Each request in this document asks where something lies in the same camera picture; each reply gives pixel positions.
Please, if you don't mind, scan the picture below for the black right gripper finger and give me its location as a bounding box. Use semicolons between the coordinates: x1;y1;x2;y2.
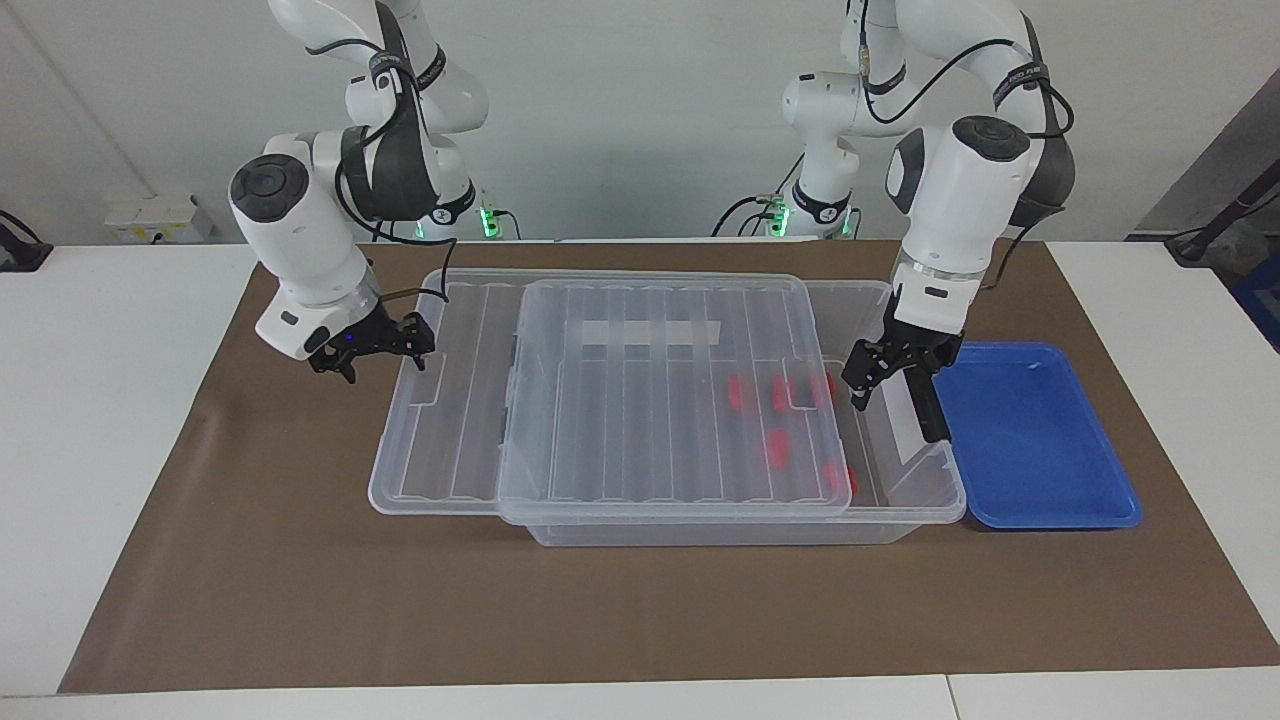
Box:
307;345;363;387
394;311;438;374

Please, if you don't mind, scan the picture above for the clear plastic box lid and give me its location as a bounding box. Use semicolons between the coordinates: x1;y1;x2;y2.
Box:
368;268;853;526

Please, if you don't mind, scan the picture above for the blue plastic tray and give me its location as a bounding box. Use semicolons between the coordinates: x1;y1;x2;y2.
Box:
935;341;1144;531

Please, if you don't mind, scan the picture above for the clear plastic storage box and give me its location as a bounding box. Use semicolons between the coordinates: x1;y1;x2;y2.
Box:
500;280;968;548

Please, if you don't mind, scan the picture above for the black stand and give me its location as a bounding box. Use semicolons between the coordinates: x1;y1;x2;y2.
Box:
1165;160;1280;266

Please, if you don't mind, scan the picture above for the black clamp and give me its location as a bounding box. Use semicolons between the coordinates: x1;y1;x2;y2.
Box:
0;210;53;273

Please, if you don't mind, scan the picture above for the brown table mat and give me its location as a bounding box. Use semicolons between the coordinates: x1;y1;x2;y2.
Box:
58;238;1280;694

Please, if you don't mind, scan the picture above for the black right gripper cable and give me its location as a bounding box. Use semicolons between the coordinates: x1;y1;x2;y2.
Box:
305;35;451;306

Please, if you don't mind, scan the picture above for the black box latch handle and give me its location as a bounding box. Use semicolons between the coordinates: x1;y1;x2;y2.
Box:
903;365;953;444

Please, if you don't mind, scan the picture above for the black base cable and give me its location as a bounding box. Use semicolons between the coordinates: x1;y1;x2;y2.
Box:
370;190;523;243
712;150;861;239

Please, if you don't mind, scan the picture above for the white wall socket box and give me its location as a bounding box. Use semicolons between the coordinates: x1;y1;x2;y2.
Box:
105;195;216;244

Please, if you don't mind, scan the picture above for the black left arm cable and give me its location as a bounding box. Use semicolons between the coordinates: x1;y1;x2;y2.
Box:
855;0;1076;296

